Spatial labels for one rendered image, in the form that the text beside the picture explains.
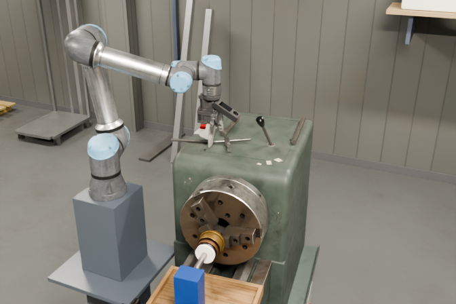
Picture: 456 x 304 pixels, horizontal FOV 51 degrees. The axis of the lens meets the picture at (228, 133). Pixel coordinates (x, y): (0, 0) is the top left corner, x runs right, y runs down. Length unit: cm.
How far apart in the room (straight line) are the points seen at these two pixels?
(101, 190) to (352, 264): 202
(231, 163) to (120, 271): 63
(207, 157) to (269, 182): 27
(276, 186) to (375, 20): 274
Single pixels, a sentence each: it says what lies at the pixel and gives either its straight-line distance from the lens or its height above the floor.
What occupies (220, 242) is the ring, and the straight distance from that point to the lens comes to 166.
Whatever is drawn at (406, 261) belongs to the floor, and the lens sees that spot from 357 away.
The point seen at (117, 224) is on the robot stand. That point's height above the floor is 102.
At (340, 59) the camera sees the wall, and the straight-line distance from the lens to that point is 442.
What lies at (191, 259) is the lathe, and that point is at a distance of 197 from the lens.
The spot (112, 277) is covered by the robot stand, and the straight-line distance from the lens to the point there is 209.
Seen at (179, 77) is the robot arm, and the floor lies 160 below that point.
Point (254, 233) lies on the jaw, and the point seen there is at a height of 110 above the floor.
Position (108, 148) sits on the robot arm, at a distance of 185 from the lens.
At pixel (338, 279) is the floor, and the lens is 329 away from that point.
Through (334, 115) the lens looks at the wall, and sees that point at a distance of 457.
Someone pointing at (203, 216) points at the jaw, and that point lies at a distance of 167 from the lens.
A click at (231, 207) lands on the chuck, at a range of 169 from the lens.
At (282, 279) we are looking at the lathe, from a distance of 201.
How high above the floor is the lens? 208
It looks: 23 degrees down
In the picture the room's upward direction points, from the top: straight up
